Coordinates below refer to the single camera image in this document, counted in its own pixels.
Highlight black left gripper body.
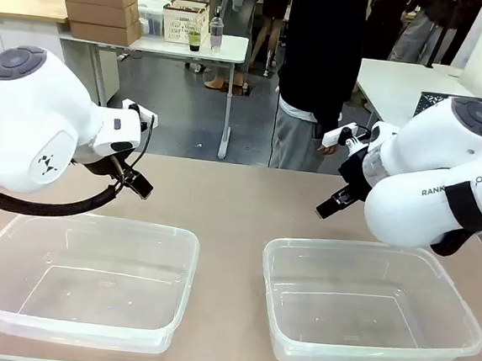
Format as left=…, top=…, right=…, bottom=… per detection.
left=72, top=144, right=141, bottom=181

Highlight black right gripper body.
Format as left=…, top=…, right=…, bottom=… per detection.
left=334, top=146, right=374, bottom=200

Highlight black lattice plastic basket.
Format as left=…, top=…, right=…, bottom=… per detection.
left=410, top=90, right=482, bottom=152

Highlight clear plastic bin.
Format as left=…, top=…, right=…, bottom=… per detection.
left=253, top=231, right=482, bottom=361
left=0, top=205, right=203, bottom=358

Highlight white lattice basket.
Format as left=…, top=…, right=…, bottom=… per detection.
left=159, top=0, right=212, bottom=46

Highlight person's left hand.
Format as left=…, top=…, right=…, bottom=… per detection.
left=316, top=141, right=340, bottom=157

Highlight person's grey trousers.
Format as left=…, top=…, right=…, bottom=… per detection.
left=268, top=98, right=347, bottom=175

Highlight large white table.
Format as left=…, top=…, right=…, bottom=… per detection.
left=350, top=56, right=482, bottom=139

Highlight person's black sweater torso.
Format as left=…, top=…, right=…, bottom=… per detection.
left=272, top=0, right=370, bottom=135

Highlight white cabinet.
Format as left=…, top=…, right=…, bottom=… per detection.
left=0, top=15, right=125, bottom=115

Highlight bottle with dark liquid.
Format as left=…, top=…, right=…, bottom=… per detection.
left=188, top=20, right=204, bottom=54

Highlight clear storage container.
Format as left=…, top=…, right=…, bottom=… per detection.
left=133, top=0, right=168, bottom=39

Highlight bystander in dark jacket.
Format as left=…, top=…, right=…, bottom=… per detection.
left=363, top=0, right=454, bottom=67

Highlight white folding table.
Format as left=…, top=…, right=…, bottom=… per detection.
left=49, top=19, right=251, bottom=162

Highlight clear bottle with purple label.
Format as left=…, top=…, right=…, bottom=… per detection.
left=207, top=5, right=226, bottom=54

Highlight bystander in grey trousers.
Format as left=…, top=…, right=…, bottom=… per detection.
left=203, top=0, right=258, bottom=94

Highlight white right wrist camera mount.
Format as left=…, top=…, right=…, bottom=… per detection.
left=321, top=119, right=374, bottom=151

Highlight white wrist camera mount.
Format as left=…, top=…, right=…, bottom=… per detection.
left=321, top=119, right=374, bottom=151
left=119, top=98, right=161, bottom=131

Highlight thin black camera cable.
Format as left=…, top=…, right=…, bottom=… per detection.
left=109, top=111, right=157, bottom=190

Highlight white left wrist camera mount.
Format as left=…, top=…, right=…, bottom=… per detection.
left=119, top=98, right=161, bottom=131

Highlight black braided cable sleeve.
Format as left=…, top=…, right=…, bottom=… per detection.
left=0, top=167, right=124, bottom=224

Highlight black strap on right arm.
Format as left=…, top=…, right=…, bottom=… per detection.
left=442, top=178, right=482, bottom=234

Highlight black right arm cable sleeve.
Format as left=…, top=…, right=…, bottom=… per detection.
left=428, top=224, right=482, bottom=261

